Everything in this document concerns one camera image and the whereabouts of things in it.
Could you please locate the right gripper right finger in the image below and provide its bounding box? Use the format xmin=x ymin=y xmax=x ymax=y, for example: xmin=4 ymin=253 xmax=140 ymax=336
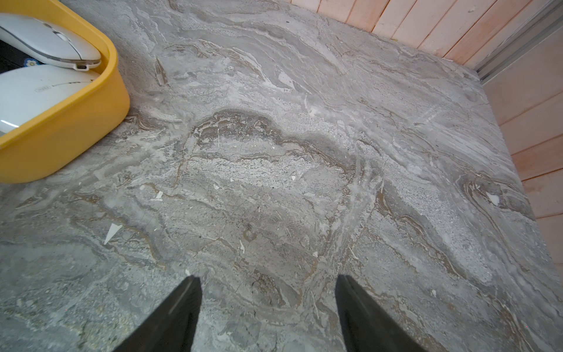
xmin=335 ymin=274 xmax=425 ymax=351

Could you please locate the black mouse slim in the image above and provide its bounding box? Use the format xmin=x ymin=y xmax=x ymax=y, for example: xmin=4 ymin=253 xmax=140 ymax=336
xmin=0 ymin=41 xmax=41 ymax=73

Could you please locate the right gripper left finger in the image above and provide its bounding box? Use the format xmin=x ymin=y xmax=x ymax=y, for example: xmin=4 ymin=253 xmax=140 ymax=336
xmin=114 ymin=276 xmax=202 ymax=352

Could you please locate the yellow plastic storage box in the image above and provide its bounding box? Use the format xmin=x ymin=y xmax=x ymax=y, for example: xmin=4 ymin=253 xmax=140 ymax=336
xmin=1 ymin=1 xmax=130 ymax=183

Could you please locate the white mouse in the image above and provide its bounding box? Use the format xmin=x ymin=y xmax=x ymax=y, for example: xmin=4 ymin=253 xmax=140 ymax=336
xmin=1 ymin=13 xmax=102 ymax=71
xmin=1 ymin=65 xmax=99 ymax=135

